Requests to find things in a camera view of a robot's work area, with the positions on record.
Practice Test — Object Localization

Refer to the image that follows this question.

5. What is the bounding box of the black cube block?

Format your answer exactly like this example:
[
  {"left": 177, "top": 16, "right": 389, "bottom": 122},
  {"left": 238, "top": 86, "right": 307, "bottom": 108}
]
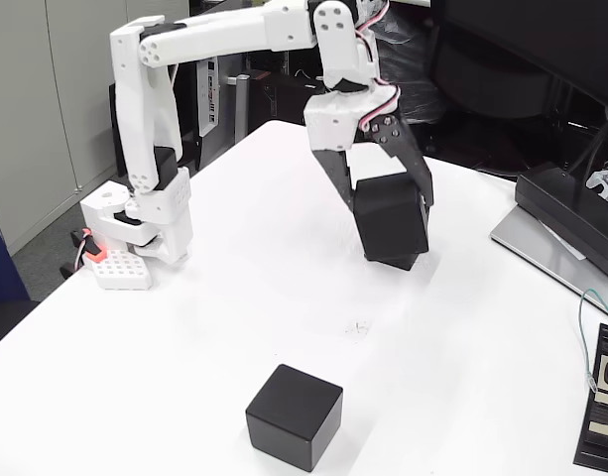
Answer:
[
  {"left": 364, "top": 250, "right": 431, "bottom": 272},
  {"left": 352, "top": 172, "right": 430, "bottom": 263},
  {"left": 244, "top": 363, "right": 344, "bottom": 473}
]

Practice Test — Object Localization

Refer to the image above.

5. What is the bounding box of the black equipment case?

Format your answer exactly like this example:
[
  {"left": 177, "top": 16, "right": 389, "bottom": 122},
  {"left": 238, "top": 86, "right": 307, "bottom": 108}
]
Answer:
[{"left": 247, "top": 68, "right": 327, "bottom": 131}]

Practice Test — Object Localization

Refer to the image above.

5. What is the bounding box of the bin wrapped in clear plastic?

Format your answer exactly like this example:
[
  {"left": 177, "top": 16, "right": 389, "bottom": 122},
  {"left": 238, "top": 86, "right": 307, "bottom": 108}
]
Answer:
[{"left": 352, "top": 0, "right": 446, "bottom": 125}]

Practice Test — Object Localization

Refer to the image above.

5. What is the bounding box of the black flat panel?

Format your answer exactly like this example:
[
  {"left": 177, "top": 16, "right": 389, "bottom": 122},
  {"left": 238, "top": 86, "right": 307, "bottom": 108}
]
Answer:
[{"left": 108, "top": 63, "right": 200, "bottom": 178}]

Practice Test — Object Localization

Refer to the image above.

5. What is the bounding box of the silver monitor stand base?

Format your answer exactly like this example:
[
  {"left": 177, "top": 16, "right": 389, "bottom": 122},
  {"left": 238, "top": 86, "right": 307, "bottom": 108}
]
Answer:
[{"left": 490, "top": 202, "right": 608, "bottom": 318}]

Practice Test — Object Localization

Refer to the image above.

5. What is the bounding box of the black box on stand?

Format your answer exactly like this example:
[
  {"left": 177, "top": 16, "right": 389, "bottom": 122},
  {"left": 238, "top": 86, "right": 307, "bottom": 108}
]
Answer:
[{"left": 514, "top": 162, "right": 608, "bottom": 282}]

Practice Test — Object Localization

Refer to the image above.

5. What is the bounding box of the crumpled white plastic wrapper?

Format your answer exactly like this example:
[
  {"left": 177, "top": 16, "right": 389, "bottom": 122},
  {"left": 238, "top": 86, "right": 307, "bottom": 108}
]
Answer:
[{"left": 585, "top": 170, "right": 608, "bottom": 203}]

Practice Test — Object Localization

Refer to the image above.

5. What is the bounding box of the grey cabinet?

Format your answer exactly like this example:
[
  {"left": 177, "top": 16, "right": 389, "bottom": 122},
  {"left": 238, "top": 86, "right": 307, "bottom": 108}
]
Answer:
[{"left": 0, "top": 0, "right": 190, "bottom": 257}]

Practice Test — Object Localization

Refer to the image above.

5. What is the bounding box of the blue partition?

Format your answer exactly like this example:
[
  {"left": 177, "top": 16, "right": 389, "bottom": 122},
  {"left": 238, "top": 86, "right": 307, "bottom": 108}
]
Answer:
[{"left": 0, "top": 205, "right": 31, "bottom": 303}]

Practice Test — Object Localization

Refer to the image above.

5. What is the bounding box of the black device with beige labels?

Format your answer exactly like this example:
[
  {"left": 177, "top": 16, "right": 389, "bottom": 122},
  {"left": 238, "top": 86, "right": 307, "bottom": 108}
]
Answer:
[{"left": 572, "top": 322, "right": 608, "bottom": 471}]

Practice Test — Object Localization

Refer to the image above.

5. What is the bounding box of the red white servo cable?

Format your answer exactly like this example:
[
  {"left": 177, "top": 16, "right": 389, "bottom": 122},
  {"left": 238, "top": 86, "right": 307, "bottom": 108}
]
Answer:
[{"left": 355, "top": 0, "right": 402, "bottom": 133}]

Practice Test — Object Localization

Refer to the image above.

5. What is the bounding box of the grey metal post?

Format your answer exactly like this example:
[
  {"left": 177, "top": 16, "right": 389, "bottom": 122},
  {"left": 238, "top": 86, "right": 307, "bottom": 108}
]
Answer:
[{"left": 235, "top": 73, "right": 252, "bottom": 141}]

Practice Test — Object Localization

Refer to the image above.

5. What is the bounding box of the black base cable plug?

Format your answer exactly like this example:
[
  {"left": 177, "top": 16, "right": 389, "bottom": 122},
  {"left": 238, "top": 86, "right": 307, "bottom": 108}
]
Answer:
[{"left": 59, "top": 228, "right": 89, "bottom": 279}]

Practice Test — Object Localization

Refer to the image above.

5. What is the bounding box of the green cable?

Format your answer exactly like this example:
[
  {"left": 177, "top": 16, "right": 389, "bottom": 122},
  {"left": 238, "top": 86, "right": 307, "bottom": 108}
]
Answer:
[{"left": 578, "top": 288, "right": 608, "bottom": 393}]

